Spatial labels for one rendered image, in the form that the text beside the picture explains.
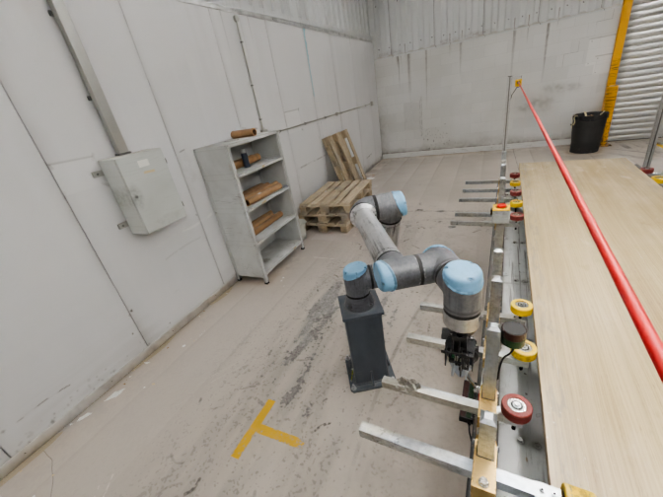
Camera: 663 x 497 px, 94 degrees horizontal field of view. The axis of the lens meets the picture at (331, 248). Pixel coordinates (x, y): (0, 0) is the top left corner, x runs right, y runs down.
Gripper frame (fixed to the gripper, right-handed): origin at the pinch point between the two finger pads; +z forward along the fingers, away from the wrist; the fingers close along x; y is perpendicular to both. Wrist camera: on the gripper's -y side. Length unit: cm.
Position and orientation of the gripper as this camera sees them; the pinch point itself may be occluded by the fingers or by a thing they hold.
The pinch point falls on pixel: (461, 371)
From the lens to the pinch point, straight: 106.9
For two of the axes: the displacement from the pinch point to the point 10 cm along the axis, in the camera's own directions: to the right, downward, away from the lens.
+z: 1.6, 8.9, 4.3
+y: -4.4, 4.6, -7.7
